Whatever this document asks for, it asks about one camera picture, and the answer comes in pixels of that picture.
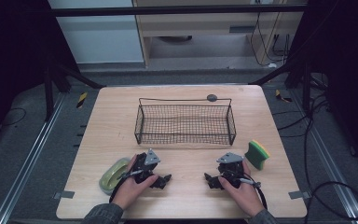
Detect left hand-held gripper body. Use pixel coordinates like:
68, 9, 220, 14
133, 148, 162, 188

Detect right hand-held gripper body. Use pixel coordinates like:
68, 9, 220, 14
216, 151, 246, 189

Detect green and yellow sponge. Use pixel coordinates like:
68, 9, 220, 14
244, 139, 271, 171

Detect green soap dish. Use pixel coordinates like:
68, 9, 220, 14
98, 157, 132, 196

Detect black wire mesh basket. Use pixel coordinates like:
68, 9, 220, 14
133, 97, 237, 147

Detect person's left hand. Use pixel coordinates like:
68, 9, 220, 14
111, 153, 160, 210

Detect person's right hand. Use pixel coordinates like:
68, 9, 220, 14
218, 160, 266, 217

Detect grey tape piece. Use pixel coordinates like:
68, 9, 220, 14
52, 189, 76, 201
287, 189, 311, 201

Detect yellow and black tape strip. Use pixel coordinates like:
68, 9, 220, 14
76, 91, 89, 109
274, 89, 294, 104

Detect black metal stand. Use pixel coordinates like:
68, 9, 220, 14
42, 57, 106, 123
249, 60, 312, 114

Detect white cabinet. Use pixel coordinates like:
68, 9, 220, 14
48, 0, 145, 65

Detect light wooden desk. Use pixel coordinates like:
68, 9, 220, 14
132, 0, 307, 68

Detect black metal crossbar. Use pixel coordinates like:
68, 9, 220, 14
50, 4, 308, 18

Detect black curtain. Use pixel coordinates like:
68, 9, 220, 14
287, 0, 358, 175
0, 0, 81, 157

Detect left hand-held gripper cable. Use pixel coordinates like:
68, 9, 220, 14
108, 169, 145, 203

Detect hand-held gripper cable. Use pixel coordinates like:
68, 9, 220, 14
108, 169, 145, 203
238, 174, 269, 210

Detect right hand-held gripper cable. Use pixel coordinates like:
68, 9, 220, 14
238, 174, 269, 210

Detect short black floor cable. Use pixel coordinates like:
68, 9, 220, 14
272, 109, 316, 138

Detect long looped black floor cable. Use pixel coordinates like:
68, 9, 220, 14
302, 92, 358, 224

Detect aluminium floor rail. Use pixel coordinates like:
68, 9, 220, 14
292, 89, 358, 224
0, 92, 67, 224

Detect black cables under desk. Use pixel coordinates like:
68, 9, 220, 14
249, 11, 293, 68

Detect thin black floor cable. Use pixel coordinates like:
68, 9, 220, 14
0, 107, 28, 127

